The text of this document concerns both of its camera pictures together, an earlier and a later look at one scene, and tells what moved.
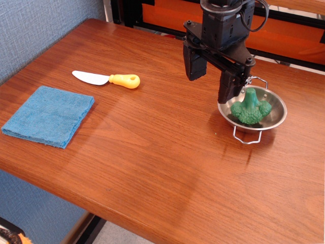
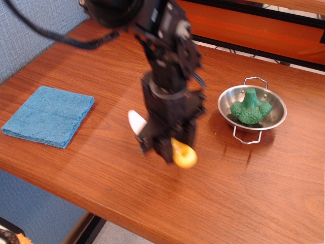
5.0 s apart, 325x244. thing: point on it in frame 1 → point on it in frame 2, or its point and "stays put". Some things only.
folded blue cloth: (51, 116) stays put
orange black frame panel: (294, 30) stays put
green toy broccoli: (251, 111) stays put
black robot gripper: (222, 36) → (170, 114)
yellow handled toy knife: (127, 81) → (183, 157)
